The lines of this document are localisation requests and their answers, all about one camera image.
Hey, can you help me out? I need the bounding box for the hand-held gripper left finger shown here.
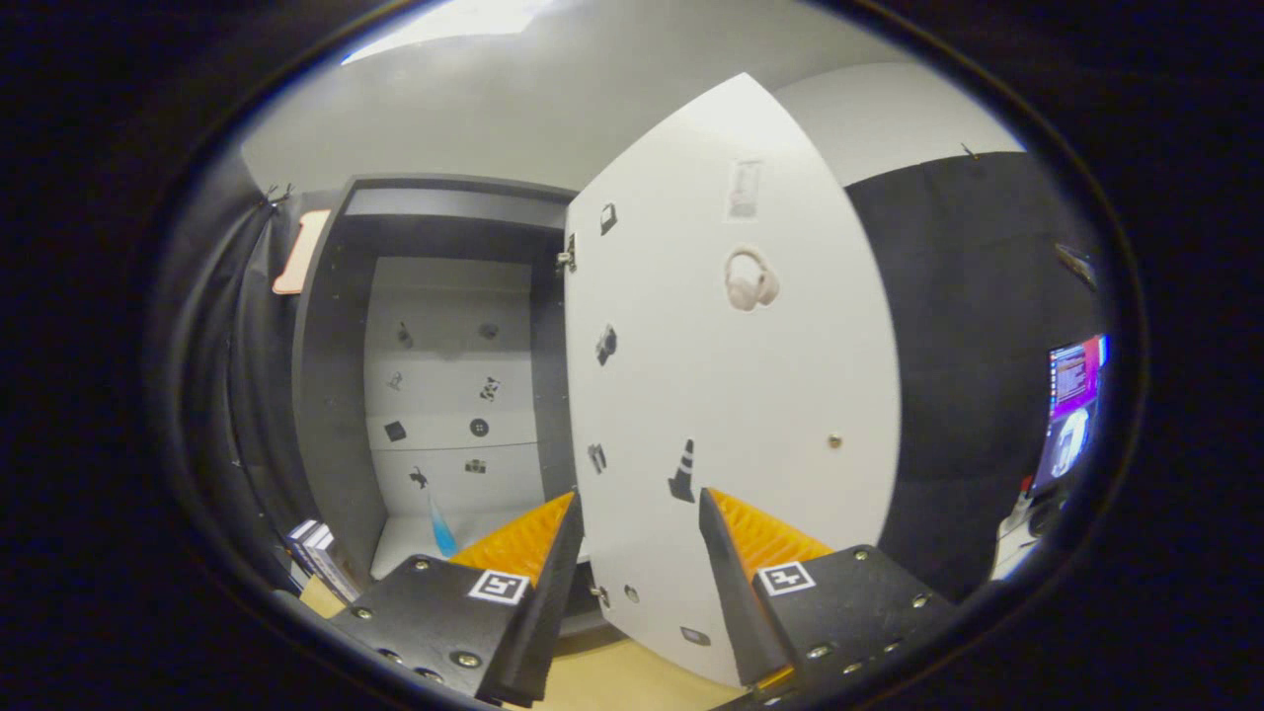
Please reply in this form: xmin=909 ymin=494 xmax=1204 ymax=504
xmin=326 ymin=489 xmax=586 ymax=707

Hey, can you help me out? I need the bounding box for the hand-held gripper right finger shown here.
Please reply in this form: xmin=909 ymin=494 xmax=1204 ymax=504
xmin=698 ymin=486 xmax=959 ymax=692

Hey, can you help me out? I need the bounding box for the white blue tube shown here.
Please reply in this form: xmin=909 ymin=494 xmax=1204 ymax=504
xmin=427 ymin=494 xmax=459 ymax=559

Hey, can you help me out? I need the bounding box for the white cabinet door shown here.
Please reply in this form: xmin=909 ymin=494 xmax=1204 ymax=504
xmin=563 ymin=72 xmax=903 ymax=689

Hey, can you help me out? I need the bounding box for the dark blue book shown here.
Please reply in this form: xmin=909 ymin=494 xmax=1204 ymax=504
xmin=284 ymin=521 xmax=337 ymax=593

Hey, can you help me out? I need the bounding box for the dark grey cabinet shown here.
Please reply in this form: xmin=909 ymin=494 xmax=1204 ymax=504
xmin=291 ymin=175 xmax=593 ymax=633

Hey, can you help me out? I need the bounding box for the black backdrop cloth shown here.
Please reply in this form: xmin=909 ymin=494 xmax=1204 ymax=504
xmin=148 ymin=148 xmax=1107 ymax=603

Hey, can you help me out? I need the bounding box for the computer monitor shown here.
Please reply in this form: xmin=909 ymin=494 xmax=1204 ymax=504
xmin=1032 ymin=334 xmax=1110 ymax=495

